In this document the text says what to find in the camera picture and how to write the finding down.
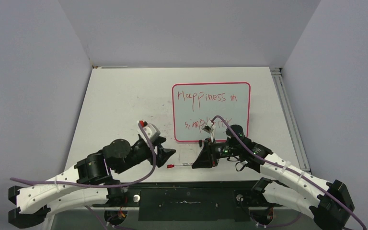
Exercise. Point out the aluminium right side rail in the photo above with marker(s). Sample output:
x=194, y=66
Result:
x=290, y=119

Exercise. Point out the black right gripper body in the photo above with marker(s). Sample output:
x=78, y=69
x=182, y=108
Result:
x=225, y=149

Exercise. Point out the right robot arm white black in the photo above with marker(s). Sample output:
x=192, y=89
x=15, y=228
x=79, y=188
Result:
x=329, y=204

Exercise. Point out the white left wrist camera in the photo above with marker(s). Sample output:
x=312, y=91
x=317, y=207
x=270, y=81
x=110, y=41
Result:
x=148, y=130

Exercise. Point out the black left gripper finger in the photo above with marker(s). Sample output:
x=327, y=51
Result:
x=159, y=140
x=163, y=155

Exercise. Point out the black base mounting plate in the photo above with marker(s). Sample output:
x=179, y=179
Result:
x=192, y=201

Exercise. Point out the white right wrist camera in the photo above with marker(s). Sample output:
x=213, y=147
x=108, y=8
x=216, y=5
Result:
x=210, y=128

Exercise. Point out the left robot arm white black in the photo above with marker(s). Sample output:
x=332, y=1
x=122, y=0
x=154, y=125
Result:
x=87, y=183

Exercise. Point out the aluminium front frame rail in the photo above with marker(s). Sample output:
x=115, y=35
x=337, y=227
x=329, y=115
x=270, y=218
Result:
x=273, y=194

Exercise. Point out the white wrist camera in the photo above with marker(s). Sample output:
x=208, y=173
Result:
x=210, y=128
x=148, y=130

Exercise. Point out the pink framed whiteboard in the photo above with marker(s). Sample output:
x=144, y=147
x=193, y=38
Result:
x=195, y=104

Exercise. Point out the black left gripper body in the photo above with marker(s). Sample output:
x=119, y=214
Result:
x=140, y=153

